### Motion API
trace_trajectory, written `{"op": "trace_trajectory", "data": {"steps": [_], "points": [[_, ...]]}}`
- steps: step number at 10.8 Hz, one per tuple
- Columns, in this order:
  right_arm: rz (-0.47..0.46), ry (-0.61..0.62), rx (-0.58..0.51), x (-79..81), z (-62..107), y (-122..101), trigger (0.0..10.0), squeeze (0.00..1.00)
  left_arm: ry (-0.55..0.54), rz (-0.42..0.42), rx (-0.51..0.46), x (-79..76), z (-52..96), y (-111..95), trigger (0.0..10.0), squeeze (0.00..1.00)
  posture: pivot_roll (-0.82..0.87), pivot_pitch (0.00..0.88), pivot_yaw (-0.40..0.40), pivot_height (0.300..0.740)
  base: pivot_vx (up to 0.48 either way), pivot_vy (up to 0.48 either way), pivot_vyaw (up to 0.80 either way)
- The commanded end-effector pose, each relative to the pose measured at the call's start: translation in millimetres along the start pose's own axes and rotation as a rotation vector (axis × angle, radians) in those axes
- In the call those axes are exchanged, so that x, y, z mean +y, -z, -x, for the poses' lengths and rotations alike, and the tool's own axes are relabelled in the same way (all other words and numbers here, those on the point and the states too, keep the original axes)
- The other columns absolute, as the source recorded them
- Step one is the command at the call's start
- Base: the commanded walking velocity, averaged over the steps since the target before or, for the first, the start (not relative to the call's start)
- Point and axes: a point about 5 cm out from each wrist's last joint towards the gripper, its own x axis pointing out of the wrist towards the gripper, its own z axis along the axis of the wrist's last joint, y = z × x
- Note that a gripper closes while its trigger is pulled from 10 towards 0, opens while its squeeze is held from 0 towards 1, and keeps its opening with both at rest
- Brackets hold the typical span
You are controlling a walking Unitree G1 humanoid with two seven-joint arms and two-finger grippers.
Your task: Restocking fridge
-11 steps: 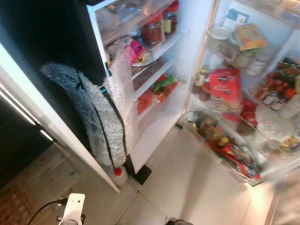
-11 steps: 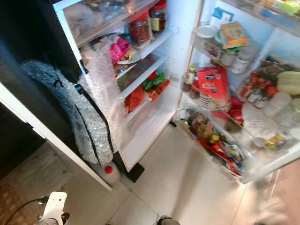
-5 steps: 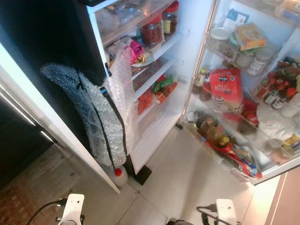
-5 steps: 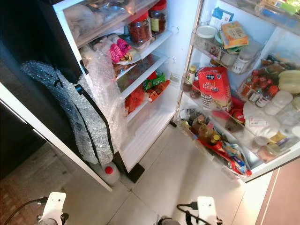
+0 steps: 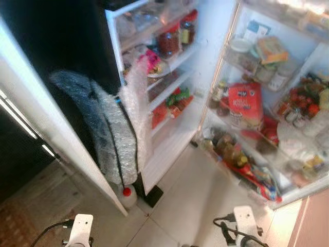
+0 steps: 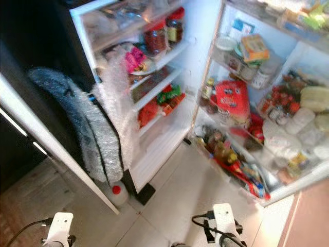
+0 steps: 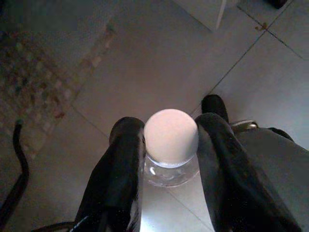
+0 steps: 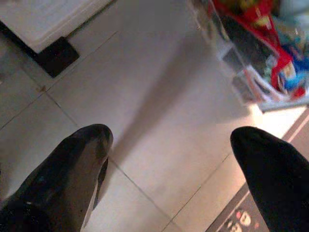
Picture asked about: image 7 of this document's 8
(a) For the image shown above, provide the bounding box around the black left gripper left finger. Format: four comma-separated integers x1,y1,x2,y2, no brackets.
74,116,147,232

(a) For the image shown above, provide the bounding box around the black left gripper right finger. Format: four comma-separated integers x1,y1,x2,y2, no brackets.
194,112,302,232

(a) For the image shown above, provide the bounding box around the clear bottle white cap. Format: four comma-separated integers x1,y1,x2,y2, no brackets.
142,108,201,189

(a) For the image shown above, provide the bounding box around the brown patterned rug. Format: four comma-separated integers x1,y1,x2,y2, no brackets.
0,23,115,155

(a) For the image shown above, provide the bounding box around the white cabinet side panel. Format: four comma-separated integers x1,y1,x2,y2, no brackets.
173,0,227,32

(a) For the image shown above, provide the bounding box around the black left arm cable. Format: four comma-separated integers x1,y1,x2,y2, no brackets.
0,119,29,228

